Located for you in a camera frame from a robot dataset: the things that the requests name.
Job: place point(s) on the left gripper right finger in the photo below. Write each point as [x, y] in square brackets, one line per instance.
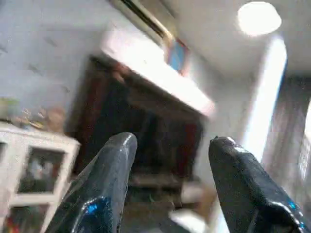
[243, 194]

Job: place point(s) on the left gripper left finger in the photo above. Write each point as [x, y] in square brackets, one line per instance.
[102, 189]

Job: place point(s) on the white glass-door cabinet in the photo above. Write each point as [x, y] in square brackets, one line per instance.
[29, 165]

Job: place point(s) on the round ceiling light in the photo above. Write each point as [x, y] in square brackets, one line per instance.
[259, 18]

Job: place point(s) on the dark wooden wall cabinet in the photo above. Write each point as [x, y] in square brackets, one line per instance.
[146, 126]

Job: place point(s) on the framed wall picture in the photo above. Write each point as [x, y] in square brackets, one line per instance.
[178, 56]

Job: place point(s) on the wall air conditioner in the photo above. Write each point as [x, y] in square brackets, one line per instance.
[146, 17]

